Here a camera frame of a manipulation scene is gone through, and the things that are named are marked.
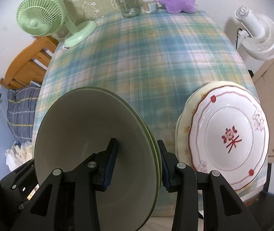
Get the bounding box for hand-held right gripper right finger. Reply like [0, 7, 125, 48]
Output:
[157, 140, 257, 231]

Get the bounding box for white plate with red print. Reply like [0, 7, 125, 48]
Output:
[188, 85, 270, 190]

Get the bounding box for wooden chair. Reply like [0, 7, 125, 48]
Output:
[0, 37, 60, 89]

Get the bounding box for white ruffled cloth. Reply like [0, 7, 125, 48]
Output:
[5, 141, 35, 171]

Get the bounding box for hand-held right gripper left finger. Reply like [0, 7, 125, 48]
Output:
[11, 138, 118, 231]

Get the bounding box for green desk fan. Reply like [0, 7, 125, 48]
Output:
[16, 0, 97, 48]

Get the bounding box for blue plaid pillow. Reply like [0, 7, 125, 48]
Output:
[7, 85, 41, 141]

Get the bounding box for clear cotton swab container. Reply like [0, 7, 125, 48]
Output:
[140, 0, 157, 14]

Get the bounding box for white standing fan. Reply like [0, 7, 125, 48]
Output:
[234, 5, 274, 73]

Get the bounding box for scalloped floral cream plate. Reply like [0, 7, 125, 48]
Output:
[178, 83, 248, 193]

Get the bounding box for clear plastic container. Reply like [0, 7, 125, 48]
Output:
[55, 22, 71, 42]

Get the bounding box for black fan power cable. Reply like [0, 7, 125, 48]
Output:
[235, 28, 243, 50]

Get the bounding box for green printed mat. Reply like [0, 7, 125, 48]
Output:
[52, 0, 149, 21]

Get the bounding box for glass jar with dark lid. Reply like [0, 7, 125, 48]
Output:
[113, 0, 142, 18]

